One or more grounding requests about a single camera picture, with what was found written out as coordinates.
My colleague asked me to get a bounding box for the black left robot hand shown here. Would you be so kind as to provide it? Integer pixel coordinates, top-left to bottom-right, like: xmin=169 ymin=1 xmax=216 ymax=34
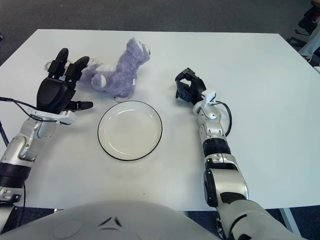
xmin=36 ymin=47 xmax=95 ymax=116

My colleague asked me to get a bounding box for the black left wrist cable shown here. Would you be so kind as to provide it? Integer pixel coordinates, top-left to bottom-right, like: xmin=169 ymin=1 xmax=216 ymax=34
xmin=0 ymin=96 xmax=55 ymax=147

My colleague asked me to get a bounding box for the white table leg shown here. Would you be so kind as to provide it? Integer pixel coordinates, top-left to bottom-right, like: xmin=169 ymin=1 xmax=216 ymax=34
xmin=278 ymin=207 xmax=301 ymax=236

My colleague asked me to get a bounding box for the black office chair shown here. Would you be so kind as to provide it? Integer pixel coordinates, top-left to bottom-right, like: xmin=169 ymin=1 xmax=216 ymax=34
xmin=289 ymin=4 xmax=320 ymax=45

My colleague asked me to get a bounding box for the purple plush bunny doll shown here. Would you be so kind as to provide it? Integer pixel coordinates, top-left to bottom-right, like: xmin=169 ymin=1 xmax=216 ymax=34
xmin=43 ymin=37 xmax=152 ymax=102

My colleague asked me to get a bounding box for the person leg in jeans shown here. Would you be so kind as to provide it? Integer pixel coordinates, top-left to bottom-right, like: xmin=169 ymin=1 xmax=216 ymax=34
xmin=298 ymin=31 xmax=320 ymax=62

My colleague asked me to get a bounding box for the white plate with black rim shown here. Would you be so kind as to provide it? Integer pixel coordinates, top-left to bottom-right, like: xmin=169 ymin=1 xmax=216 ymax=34
xmin=97 ymin=100 xmax=164 ymax=162

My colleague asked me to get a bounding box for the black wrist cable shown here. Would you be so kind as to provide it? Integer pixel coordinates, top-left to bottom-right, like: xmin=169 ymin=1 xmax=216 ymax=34
xmin=214 ymin=100 xmax=234 ymax=137
xmin=0 ymin=96 xmax=55 ymax=147

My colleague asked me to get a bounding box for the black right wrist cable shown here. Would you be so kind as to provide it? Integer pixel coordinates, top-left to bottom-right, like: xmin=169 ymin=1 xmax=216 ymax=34
xmin=214 ymin=100 xmax=234 ymax=137

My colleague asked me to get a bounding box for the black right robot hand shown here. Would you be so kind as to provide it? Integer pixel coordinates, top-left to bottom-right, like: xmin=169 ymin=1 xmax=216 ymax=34
xmin=174 ymin=67 xmax=208 ymax=106

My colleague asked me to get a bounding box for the silver robot torso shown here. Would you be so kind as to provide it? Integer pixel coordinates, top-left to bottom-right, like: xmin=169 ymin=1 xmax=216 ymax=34
xmin=0 ymin=199 xmax=221 ymax=240

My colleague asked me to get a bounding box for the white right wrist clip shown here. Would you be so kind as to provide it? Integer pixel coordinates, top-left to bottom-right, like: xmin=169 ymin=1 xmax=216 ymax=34
xmin=200 ymin=90 xmax=217 ymax=107

